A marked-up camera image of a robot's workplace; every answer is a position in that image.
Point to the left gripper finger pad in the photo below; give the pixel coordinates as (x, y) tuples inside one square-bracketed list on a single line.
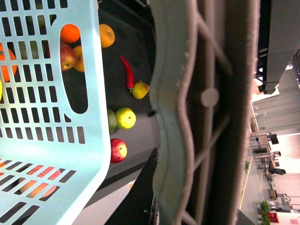
[(201, 89)]

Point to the light teal plastic basket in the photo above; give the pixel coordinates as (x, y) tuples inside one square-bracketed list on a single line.
[(50, 117)]

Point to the yellow pear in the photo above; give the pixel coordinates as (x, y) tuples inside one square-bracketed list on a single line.
[(140, 90)]

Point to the red chili pepper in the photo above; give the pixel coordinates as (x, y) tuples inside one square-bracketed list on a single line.
[(130, 82)]

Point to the golden apple far right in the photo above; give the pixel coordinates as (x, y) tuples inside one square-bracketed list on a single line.
[(107, 36)]

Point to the green apple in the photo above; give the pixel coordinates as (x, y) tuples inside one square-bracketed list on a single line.
[(125, 118)]

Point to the green lime oval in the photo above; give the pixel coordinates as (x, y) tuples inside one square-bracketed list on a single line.
[(112, 122)]

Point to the yellow orange apple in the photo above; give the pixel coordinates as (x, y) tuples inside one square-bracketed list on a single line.
[(79, 65)]

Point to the red apple near front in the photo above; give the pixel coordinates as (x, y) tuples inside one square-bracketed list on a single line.
[(118, 150)]

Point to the red yellow apple centre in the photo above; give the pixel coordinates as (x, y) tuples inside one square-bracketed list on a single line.
[(67, 57)]

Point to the small orange mandarin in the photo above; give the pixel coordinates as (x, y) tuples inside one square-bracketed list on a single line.
[(69, 33)]

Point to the peach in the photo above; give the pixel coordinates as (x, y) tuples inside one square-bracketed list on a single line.
[(40, 184)]

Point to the large orange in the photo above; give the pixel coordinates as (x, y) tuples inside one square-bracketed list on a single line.
[(4, 68)]

